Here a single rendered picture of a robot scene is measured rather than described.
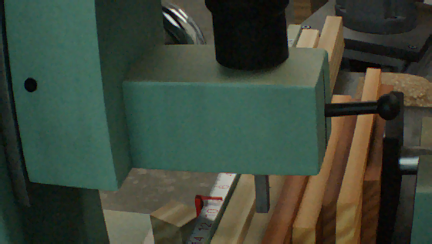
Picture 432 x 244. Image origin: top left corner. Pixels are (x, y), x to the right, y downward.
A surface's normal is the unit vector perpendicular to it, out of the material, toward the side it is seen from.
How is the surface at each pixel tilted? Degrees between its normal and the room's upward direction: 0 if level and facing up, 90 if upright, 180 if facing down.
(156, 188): 0
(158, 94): 90
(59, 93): 90
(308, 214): 0
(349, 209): 90
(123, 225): 0
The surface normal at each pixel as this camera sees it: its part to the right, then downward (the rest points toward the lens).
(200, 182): -0.08, -0.90
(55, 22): -0.24, 0.44
